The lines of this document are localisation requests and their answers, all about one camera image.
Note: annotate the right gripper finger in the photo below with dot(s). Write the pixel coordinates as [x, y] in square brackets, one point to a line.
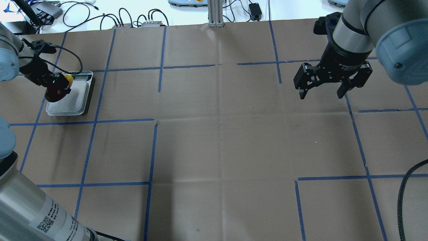
[305, 79]
[359, 80]

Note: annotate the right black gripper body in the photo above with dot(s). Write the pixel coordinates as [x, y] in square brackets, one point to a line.
[341, 57]

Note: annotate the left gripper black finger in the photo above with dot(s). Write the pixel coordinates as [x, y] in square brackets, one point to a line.
[62, 81]

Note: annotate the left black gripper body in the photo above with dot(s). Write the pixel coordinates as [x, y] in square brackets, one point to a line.
[32, 71]

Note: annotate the red yellow mango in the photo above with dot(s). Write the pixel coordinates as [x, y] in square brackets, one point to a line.
[55, 94]

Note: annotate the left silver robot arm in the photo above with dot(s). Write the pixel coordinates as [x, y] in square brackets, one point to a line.
[27, 212]

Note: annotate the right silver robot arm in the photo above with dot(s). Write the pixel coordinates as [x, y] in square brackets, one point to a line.
[395, 29]

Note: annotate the silver digital kitchen scale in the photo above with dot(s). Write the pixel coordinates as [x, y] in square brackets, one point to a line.
[77, 102]

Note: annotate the black power adapter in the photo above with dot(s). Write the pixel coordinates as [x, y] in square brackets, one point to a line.
[255, 11]

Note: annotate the brown paper table cover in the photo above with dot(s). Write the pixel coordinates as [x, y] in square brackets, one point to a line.
[198, 134]

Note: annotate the blue teach pendant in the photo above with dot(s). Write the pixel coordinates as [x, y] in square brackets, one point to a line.
[188, 3]

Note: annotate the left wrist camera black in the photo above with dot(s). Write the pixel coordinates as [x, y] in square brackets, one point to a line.
[40, 47]

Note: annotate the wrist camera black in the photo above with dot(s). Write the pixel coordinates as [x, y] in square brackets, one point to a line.
[40, 47]
[325, 25]

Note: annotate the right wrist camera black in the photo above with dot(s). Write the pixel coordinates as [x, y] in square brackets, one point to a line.
[325, 25]

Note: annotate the aluminium frame post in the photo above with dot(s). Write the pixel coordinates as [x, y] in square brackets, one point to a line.
[215, 13]

